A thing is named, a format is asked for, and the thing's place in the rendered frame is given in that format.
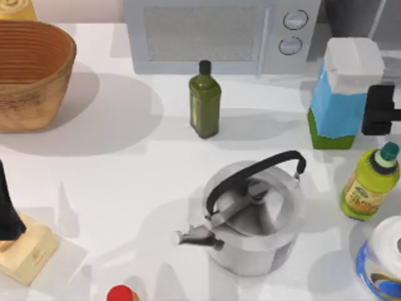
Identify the blue white green carton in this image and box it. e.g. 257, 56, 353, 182
307, 36, 386, 150

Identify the white and blue can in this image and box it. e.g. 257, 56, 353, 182
355, 215, 401, 301

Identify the pale microwave oven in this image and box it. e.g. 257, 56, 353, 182
123, 0, 323, 77

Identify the yellow rounded object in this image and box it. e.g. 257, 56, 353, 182
0, 0, 39, 21

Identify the dark green bottle black cap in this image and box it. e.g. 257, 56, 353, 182
188, 60, 222, 140

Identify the round grey microwave knob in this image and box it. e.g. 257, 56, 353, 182
278, 36, 303, 56
283, 9, 310, 29

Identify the red capped bottle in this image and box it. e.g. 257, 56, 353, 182
106, 283, 140, 301

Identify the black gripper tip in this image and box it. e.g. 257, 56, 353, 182
0, 159, 28, 243

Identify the cream trophy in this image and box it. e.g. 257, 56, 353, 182
0, 211, 61, 287

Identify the brown woven basket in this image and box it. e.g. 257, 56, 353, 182
0, 19, 78, 133

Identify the silver kettle black handle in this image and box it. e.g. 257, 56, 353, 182
171, 150, 307, 277

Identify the yellow-green bottle green cap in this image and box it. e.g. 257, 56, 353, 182
340, 141, 401, 222

